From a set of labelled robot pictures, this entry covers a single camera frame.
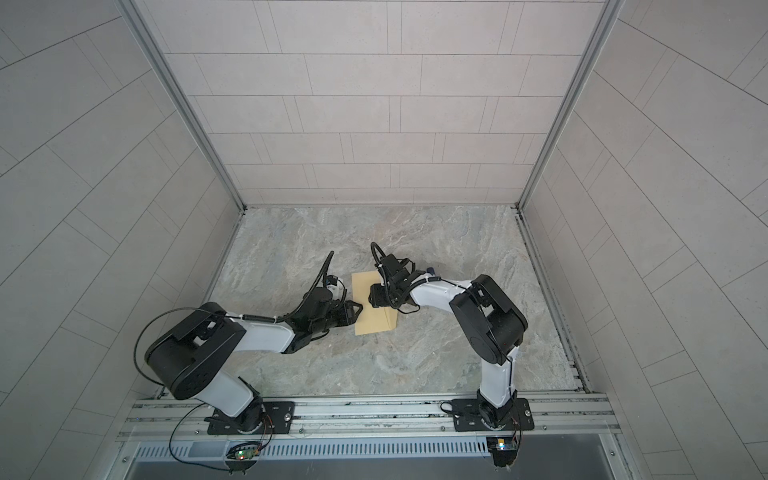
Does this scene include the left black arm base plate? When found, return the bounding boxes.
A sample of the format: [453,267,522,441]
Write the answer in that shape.
[204,401,296,435]

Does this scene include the aluminium mounting rail frame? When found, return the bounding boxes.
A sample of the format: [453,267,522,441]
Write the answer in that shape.
[116,392,621,441]

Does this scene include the tan kraft paper envelope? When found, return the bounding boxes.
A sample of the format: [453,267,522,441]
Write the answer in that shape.
[351,271,398,336]

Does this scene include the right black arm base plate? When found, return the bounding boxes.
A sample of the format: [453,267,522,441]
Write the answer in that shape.
[440,396,535,432]

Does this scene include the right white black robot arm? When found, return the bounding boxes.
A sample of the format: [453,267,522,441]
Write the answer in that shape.
[369,242,528,430]

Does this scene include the left green circuit board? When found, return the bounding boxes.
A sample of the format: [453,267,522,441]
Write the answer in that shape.
[226,441,262,462]

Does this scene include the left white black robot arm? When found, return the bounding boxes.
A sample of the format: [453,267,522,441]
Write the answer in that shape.
[144,287,363,432]

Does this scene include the right circuit board module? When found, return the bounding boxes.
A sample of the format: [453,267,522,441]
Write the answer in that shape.
[486,436,520,468]

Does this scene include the white slotted cable duct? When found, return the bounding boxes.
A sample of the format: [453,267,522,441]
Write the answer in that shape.
[135,436,490,463]

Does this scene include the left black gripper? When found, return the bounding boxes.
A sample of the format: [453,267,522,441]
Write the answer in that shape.
[309,301,367,336]

